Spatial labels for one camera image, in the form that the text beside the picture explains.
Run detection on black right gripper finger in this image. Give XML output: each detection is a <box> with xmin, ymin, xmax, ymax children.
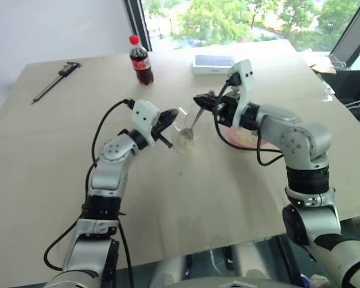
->
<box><xmin>195</xmin><ymin>101</ymin><xmax>218</xmax><ymax>113</ymax></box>
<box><xmin>193</xmin><ymin>94</ymin><xmax>218</xmax><ymax>105</ymax></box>

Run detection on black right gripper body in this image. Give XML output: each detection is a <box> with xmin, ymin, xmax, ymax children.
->
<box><xmin>215</xmin><ymin>92</ymin><xmax>241</xmax><ymax>127</ymax></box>

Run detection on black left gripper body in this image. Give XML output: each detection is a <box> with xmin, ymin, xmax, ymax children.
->
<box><xmin>151</xmin><ymin>113</ymin><xmax>166</xmax><ymax>142</ymax></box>

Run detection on metal spoon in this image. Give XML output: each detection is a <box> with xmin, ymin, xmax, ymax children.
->
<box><xmin>179</xmin><ymin>89</ymin><xmax>216</xmax><ymax>141</ymax></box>

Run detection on clear glass mug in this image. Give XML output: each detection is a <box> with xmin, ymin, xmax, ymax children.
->
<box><xmin>172</xmin><ymin>104</ymin><xmax>199</xmax><ymax>155</ymax></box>

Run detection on oatmeal flakes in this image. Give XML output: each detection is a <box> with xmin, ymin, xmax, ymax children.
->
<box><xmin>231</xmin><ymin>128</ymin><xmax>259</xmax><ymax>145</ymax></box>

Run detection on pink plate with food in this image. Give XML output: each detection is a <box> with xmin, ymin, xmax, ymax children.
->
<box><xmin>224</xmin><ymin>125</ymin><xmax>275</xmax><ymax>149</ymax></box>

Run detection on white box with blue lid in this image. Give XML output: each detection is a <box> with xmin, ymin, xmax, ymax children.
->
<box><xmin>192</xmin><ymin>54</ymin><xmax>236</xmax><ymax>76</ymax></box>

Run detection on cola bottle with red cap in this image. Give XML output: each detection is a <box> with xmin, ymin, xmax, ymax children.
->
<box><xmin>128</xmin><ymin>34</ymin><xmax>155</xmax><ymax>86</ymax></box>

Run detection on brown cardboard box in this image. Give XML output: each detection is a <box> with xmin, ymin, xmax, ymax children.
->
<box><xmin>305</xmin><ymin>55</ymin><xmax>337</xmax><ymax>74</ymax></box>

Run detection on black digital caliper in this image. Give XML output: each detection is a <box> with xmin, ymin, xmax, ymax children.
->
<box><xmin>30</xmin><ymin>61</ymin><xmax>83</xmax><ymax>105</ymax></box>

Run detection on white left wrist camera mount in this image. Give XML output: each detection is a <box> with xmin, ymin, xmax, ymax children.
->
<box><xmin>131</xmin><ymin>101</ymin><xmax>160</xmax><ymax>145</ymax></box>

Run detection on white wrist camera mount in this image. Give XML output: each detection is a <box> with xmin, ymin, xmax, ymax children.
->
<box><xmin>227</xmin><ymin>59</ymin><xmax>255</xmax><ymax>127</ymax></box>
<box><xmin>131</xmin><ymin>101</ymin><xmax>160</xmax><ymax>145</ymax></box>

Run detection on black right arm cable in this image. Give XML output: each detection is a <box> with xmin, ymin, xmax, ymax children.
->
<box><xmin>213</xmin><ymin>73</ymin><xmax>286</xmax><ymax>167</ymax></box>

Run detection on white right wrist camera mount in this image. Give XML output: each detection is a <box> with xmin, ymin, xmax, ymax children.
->
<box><xmin>227</xmin><ymin>59</ymin><xmax>255</xmax><ymax>127</ymax></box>

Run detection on black window frame post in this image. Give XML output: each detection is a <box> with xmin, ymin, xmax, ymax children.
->
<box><xmin>124</xmin><ymin>0</ymin><xmax>154</xmax><ymax>52</ymax></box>

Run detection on white cable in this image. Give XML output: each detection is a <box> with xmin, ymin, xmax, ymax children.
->
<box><xmin>344</xmin><ymin>95</ymin><xmax>360</xmax><ymax>111</ymax></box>

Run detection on black slanted window frame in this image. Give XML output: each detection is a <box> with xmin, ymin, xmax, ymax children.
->
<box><xmin>329</xmin><ymin>0</ymin><xmax>360</xmax><ymax>72</ymax></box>

